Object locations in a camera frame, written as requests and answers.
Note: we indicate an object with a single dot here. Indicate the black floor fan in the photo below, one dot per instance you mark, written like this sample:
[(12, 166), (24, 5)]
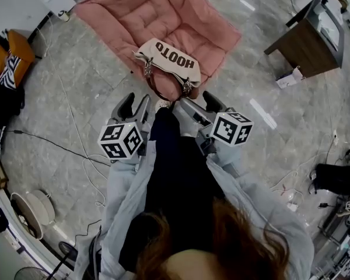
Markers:
[(67, 251)]

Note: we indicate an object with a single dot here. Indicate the person's left forearm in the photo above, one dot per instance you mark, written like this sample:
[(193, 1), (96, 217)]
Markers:
[(128, 185)]

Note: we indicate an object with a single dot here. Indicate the white paper bag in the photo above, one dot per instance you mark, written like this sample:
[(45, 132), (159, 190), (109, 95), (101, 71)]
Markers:
[(290, 78)]

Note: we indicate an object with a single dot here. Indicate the white power strip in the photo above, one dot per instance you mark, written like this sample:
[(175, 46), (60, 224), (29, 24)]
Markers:
[(335, 134)]

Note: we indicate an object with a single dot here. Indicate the pink cushioned chair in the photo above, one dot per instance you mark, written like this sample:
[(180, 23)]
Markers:
[(151, 13)]

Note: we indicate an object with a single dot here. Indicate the white paper sheet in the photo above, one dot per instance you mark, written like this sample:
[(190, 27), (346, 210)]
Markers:
[(331, 29)]

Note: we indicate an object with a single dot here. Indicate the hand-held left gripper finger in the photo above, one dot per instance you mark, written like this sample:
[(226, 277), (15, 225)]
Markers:
[(125, 106), (144, 108)]

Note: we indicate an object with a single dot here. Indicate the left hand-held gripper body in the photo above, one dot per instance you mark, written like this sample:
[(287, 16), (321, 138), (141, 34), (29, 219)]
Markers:
[(119, 141)]

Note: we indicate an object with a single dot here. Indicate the small white cup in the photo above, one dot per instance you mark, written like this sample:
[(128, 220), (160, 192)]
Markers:
[(64, 15)]

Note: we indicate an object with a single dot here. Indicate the white power adapter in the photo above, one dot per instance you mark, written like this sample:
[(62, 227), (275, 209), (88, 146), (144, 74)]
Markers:
[(292, 207)]

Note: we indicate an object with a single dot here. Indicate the black clothing pile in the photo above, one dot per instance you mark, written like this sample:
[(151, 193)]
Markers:
[(4, 102)]

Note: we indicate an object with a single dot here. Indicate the person's right forearm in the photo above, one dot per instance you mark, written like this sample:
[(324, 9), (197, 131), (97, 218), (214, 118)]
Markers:
[(236, 179)]

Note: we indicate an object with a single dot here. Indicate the person's legs in black trousers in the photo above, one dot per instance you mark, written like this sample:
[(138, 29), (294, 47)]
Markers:
[(175, 162)]

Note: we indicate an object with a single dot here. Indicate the zebra print cushion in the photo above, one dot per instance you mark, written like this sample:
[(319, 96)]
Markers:
[(8, 71)]

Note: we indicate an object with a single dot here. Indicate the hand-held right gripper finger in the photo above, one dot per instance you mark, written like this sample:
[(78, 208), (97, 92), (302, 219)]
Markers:
[(189, 105), (213, 102)]

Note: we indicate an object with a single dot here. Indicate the dark wooden desk cabinet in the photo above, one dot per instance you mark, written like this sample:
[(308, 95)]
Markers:
[(303, 48)]

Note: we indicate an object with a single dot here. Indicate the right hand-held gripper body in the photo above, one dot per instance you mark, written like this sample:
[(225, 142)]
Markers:
[(231, 128)]

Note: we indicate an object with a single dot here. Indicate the black metal rack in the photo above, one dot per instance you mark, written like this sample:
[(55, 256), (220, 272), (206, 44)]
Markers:
[(338, 232)]

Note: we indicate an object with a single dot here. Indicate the person's white shoe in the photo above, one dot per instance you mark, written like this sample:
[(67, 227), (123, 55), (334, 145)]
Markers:
[(162, 104)]

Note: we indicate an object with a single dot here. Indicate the orange bench seat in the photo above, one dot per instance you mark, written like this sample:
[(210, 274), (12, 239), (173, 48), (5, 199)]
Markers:
[(8, 45)]

